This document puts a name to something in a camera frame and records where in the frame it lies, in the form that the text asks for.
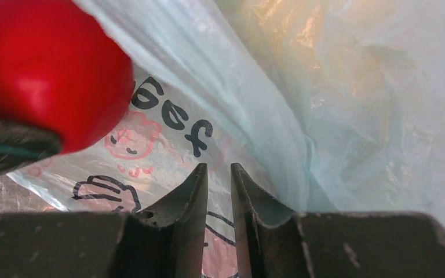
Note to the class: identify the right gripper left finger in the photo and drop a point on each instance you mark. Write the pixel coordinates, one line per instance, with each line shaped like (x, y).
(163, 240)

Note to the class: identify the light blue printed plastic bag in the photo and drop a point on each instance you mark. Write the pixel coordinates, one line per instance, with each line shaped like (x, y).
(329, 105)

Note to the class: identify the red fake tomato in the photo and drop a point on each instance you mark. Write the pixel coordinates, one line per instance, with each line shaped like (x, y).
(60, 71)

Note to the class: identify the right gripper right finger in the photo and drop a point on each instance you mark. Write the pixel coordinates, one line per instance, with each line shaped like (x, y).
(273, 240)

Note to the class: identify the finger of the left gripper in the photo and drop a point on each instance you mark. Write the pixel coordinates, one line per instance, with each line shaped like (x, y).
(21, 145)

